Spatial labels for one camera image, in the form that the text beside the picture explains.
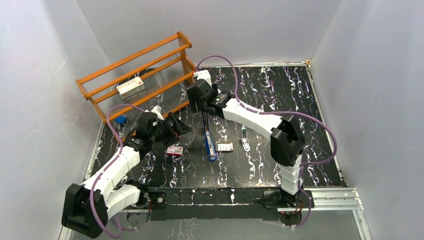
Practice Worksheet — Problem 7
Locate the aluminium frame rail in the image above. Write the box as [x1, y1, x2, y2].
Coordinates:
[278, 187, 365, 213]

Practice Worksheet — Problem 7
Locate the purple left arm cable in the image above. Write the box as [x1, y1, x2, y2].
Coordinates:
[90, 104, 157, 239]

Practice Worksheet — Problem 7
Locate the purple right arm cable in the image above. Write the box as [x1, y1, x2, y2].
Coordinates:
[194, 54, 338, 229]

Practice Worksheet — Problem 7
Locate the wrist white camera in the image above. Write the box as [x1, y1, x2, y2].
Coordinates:
[193, 70, 212, 86]
[150, 105, 165, 121]

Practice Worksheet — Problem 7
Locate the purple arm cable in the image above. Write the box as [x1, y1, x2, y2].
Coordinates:
[90, 104, 157, 239]
[194, 54, 338, 229]

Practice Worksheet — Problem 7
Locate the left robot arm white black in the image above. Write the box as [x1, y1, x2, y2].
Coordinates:
[61, 111, 192, 239]

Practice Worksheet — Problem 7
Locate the small blue object under shelf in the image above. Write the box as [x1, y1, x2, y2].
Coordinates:
[114, 115, 128, 127]

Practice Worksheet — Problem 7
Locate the orange wooden shelf rack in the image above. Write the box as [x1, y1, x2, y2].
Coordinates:
[75, 31, 195, 124]

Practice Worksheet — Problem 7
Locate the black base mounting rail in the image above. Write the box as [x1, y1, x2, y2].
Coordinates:
[125, 186, 315, 224]

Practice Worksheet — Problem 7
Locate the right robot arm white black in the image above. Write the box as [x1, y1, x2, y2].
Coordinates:
[187, 79, 305, 207]

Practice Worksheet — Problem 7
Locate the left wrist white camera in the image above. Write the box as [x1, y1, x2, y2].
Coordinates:
[150, 105, 165, 121]

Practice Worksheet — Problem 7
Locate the white box on shelf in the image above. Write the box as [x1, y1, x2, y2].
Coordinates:
[116, 76, 146, 99]

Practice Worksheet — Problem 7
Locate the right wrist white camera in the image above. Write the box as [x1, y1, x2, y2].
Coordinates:
[193, 70, 212, 86]

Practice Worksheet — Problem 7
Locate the red white staple box sleeve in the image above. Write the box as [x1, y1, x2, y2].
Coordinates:
[165, 145, 184, 157]

